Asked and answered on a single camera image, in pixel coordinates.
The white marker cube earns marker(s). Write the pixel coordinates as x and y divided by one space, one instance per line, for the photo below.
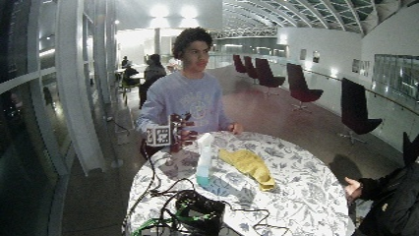
157 135

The the person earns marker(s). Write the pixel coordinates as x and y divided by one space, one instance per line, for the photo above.
188 95

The clear spray bottle blue liquid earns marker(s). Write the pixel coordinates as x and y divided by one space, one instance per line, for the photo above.
204 164

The yellow cloth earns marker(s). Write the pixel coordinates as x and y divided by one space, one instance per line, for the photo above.
249 166

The floral white tablecloth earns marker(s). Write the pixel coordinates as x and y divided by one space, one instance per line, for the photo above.
293 183

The black electronics box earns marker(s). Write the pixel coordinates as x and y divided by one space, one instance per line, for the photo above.
200 209

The framed wall picture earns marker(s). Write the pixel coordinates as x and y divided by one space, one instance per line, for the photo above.
316 56
302 54
361 67

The large wall window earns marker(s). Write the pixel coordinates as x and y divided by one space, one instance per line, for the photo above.
397 77

